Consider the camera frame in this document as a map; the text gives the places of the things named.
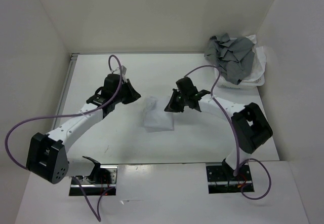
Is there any grey skirt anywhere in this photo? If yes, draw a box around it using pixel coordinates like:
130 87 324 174
204 33 255 85

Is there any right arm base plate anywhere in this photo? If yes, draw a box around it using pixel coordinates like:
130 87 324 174
206 164 254 194

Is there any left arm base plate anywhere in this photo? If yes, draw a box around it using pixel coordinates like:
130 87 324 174
69 156 118 197

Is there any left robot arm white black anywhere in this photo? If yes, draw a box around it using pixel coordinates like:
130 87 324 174
26 74 141 184

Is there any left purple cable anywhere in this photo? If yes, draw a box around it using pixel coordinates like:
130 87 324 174
5 55 127 222

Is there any white skirt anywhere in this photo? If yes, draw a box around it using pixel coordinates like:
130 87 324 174
143 96 174 133

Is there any aluminium table edge rail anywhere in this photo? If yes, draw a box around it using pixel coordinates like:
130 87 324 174
45 52 206 151

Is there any white laundry basket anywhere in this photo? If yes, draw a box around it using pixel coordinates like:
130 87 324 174
217 34 267 90

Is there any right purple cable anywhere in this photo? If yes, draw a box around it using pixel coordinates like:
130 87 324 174
184 65 273 200

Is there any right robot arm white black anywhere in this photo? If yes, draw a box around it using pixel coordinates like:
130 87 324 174
165 77 273 180

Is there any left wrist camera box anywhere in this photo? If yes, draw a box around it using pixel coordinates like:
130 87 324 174
121 65 127 74

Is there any purple cable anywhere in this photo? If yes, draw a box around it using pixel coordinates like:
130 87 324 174
184 65 273 200
5 55 127 222

